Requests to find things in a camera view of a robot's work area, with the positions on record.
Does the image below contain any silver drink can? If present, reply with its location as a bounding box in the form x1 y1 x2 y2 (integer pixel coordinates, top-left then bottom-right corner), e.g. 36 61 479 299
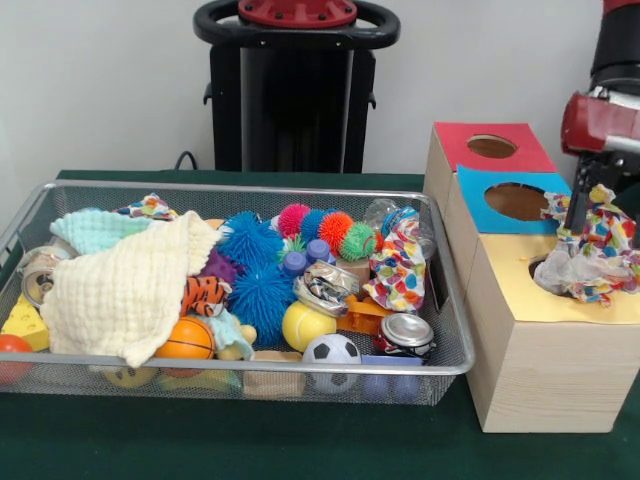
18 245 61 309

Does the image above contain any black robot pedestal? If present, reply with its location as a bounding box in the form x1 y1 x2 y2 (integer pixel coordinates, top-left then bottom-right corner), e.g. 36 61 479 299
193 0 401 173

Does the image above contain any black monitor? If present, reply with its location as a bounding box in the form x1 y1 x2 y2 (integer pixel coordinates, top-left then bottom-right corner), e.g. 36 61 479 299
575 150 640 226

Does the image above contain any crushed red drink can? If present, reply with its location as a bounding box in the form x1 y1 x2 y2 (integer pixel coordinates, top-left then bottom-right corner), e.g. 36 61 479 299
374 312 438 359

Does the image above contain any small multicolour cloth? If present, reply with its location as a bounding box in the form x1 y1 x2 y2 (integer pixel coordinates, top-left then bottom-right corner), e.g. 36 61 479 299
533 185 640 306

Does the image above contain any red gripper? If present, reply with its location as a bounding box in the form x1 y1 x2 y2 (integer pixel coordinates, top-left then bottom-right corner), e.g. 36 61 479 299
561 90 640 239

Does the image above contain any black and white soccer ball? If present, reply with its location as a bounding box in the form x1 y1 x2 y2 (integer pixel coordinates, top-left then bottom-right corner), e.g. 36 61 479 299
303 333 363 394

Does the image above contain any cream knitted cloth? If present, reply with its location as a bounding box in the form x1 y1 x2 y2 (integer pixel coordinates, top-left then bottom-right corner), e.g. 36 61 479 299
40 212 221 368

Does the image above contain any multicolour patterned cloth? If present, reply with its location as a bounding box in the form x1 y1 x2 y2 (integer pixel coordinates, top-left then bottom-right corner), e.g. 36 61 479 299
365 215 429 314

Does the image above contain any yellow tennis ball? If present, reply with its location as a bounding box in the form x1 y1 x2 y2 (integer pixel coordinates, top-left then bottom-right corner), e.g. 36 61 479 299
282 302 339 353

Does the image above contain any clear mesh bin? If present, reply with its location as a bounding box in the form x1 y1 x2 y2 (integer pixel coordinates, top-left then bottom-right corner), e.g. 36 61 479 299
0 180 476 406

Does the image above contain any blue spiky rubber ball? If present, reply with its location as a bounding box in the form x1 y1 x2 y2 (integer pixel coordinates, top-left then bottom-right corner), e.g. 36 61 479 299
217 210 286 271
228 262 296 346

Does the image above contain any orange toy basketball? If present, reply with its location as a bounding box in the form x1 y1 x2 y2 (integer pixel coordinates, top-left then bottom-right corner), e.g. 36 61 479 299
154 318 216 361

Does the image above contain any yellow cheese wedge toy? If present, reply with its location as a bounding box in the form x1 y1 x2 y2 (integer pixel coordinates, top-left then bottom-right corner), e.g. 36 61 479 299
0 295 49 353

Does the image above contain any striped tiger plush toy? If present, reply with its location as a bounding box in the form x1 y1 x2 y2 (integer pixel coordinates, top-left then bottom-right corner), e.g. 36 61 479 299
180 275 233 319

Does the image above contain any red ball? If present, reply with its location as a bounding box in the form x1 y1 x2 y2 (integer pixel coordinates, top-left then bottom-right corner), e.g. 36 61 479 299
0 334 33 386

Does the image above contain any mint green cloth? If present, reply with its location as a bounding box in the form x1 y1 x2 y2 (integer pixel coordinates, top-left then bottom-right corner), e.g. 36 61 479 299
50 207 151 256

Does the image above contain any wooden box with three holes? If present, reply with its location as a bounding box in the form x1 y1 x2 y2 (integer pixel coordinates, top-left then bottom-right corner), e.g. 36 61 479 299
423 122 640 434

